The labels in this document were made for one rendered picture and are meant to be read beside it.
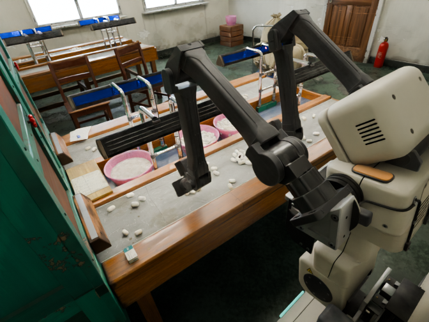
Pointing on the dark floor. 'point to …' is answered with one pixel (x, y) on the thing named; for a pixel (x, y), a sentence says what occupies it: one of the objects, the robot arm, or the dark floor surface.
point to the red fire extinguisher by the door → (381, 53)
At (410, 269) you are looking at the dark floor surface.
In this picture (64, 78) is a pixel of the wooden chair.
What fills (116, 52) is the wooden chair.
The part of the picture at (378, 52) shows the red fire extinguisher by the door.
